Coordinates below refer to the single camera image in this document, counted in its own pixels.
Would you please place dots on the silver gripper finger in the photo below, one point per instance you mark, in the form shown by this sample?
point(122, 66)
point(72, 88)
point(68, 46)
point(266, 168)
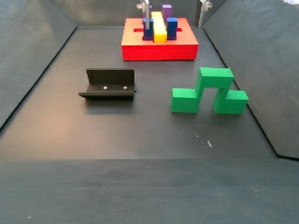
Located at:
point(206, 4)
point(145, 7)

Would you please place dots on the green stepped block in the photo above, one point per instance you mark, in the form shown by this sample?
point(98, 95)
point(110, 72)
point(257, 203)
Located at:
point(229, 101)

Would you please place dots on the red wooden board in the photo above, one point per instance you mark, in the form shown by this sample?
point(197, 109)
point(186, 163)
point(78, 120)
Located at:
point(138, 49)

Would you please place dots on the purple block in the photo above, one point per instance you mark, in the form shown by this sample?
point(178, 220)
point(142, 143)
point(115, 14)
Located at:
point(167, 11)

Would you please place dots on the yellow block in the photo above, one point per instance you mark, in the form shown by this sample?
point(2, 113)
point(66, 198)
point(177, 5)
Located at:
point(159, 27)

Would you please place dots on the blue block right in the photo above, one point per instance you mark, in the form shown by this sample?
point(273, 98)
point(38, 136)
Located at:
point(171, 28)

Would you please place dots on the blue block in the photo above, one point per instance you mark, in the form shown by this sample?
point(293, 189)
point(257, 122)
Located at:
point(171, 28)
point(149, 29)

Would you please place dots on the blue block left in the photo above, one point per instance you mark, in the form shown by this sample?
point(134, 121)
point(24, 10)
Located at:
point(149, 29)

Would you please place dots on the black angle bracket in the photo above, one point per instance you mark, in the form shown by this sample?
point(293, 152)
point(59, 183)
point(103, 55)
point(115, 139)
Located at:
point(110, 83)

